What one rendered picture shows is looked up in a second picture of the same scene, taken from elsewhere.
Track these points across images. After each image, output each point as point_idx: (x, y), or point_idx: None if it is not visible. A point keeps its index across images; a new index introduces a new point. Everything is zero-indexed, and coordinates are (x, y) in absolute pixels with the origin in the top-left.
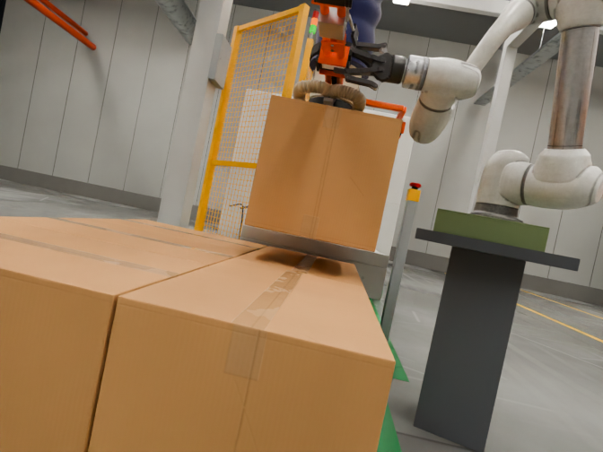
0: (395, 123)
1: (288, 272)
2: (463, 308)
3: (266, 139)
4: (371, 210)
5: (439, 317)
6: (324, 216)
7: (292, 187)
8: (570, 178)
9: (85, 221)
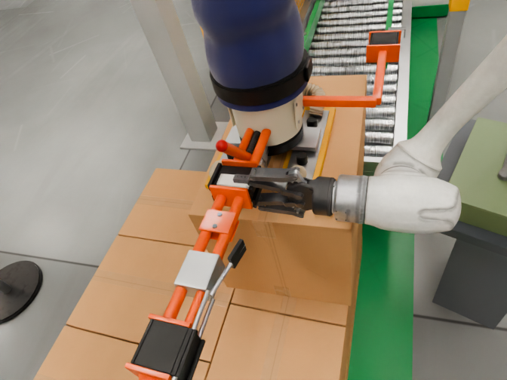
0: (342, 232)
1: (275, 326)
2: (480, 255)
3: (207, 244)
4: (337, 286)
5: (453, 254)
6: (293, 287)
7: (253, 271)
8: None
9: (116, 262)
